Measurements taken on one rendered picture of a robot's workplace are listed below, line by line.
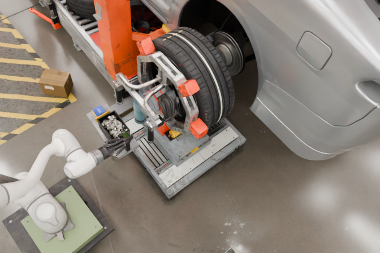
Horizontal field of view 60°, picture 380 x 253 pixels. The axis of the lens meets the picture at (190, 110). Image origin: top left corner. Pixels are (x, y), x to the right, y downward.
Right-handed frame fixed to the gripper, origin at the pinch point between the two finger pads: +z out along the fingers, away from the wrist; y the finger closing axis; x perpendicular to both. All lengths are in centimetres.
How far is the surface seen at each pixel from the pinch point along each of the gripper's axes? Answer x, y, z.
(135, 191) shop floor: 69, -8, 15
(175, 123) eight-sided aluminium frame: -1.5, -7.6, 34.6
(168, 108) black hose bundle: -35.9, -13.5, 10.6
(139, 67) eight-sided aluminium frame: -26.4, 27.7, 26.7
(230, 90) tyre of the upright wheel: -45, -27, 46
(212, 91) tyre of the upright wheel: -46, -22, 33
